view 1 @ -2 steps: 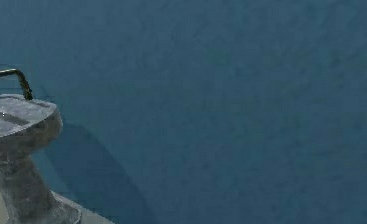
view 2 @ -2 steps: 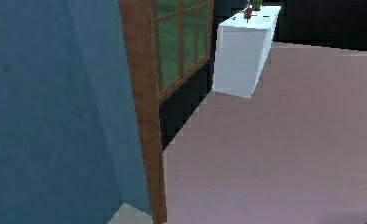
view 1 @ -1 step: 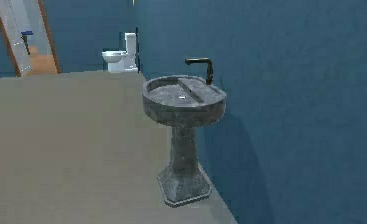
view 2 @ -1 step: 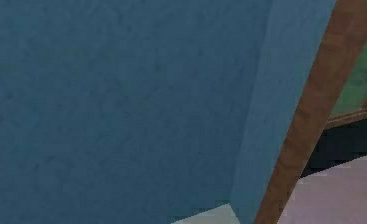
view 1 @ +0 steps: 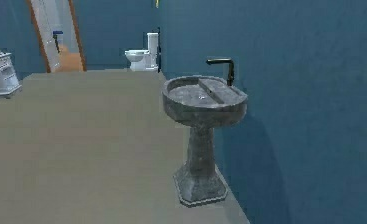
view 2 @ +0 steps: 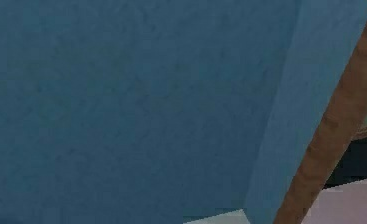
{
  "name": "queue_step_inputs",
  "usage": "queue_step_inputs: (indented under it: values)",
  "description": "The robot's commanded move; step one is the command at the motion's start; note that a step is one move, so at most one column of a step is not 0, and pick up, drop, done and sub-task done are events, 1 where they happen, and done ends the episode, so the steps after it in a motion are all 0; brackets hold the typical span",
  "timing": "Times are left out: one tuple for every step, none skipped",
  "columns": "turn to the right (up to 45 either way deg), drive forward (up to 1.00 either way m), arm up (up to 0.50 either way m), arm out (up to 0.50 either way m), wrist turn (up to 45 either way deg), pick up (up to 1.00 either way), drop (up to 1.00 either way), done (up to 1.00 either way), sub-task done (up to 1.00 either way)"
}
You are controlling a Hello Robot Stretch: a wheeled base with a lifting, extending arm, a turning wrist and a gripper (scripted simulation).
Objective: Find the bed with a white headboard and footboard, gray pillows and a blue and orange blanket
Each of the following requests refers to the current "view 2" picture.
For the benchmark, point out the black low cabinet brown top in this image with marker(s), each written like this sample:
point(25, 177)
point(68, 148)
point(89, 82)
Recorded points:
point(357, 161)

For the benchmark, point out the brown wooden door frame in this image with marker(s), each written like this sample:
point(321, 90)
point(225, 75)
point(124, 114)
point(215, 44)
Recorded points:
point(334, 126)

